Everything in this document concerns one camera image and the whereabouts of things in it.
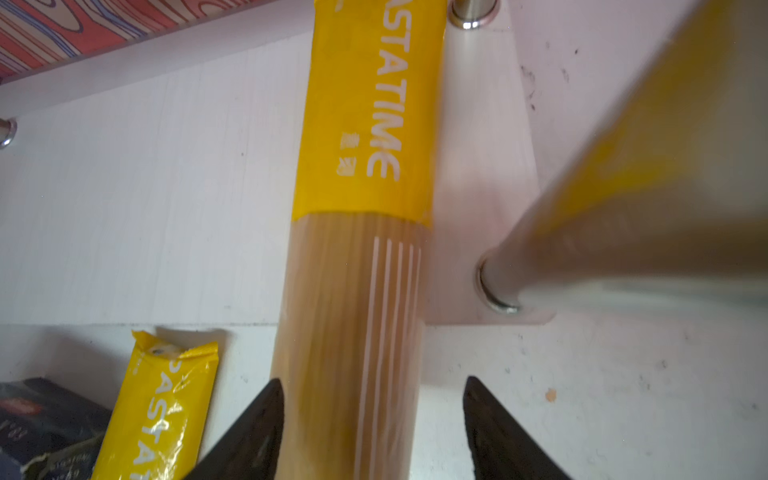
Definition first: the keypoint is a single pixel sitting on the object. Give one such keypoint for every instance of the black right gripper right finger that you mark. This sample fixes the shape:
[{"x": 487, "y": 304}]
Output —
[{"x": 500, "y": 448}]

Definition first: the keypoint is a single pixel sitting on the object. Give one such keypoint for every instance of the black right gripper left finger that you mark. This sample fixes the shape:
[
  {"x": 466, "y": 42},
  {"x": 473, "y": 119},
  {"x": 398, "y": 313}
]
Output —
[{"x": 251, "y": 446}]

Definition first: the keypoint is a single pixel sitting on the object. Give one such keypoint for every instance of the yellow pastatime spaghetti bag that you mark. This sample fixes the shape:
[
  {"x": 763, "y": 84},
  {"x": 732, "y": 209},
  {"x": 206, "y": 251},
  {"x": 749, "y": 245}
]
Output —
[
  {"x": 157, "y": 424},
  {"x": 348, "y": 342}
]

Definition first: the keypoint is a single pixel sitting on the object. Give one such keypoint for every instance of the white two-tier shelf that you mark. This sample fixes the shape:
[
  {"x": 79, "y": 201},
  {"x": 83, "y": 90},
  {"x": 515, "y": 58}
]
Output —
[{"x": 154, "y": 184}]

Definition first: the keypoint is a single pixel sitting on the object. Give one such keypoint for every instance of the blue Barilla rigatoni box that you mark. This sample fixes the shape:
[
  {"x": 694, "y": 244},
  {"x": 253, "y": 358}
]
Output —
[{"x": 49, "y": 432}]

